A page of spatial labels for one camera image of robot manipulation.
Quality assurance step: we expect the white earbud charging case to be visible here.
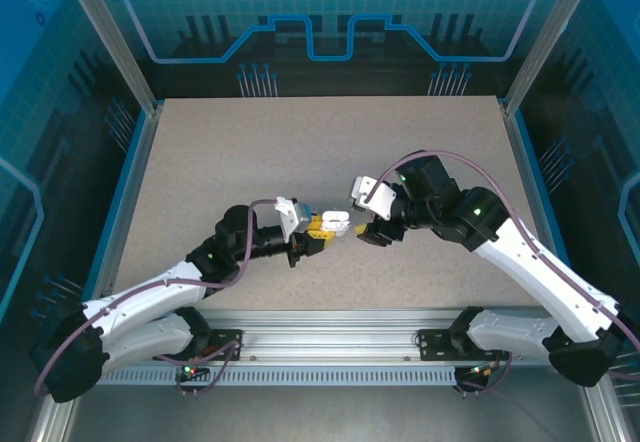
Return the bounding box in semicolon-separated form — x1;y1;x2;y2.
321;209;352;237

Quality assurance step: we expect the small controller board with LED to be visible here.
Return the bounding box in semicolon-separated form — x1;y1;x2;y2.
457;361;501;381
177;361;211;384

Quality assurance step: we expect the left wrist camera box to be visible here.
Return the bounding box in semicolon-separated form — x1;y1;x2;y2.
273;195;321;243

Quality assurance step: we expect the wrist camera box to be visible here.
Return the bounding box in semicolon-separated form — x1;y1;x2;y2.
273;195;321;243
351;175;400;222

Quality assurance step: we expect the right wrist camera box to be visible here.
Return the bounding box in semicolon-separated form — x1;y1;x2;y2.
351;175;400;222

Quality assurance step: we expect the aluminium side frame rail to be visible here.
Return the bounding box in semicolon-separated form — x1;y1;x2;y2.
499;101;571;268
82;104;164;308

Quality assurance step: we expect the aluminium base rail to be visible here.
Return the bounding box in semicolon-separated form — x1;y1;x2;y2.
197;308;601;367

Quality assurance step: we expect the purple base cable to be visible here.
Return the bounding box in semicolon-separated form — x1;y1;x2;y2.
452;336;515;399
158;339;242;399

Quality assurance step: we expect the slotted grey cable duct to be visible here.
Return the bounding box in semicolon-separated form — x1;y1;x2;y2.
94;365;471;388

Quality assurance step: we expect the aluminium frame post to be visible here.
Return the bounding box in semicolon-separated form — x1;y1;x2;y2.
54;0;164;118
502;0;604;116

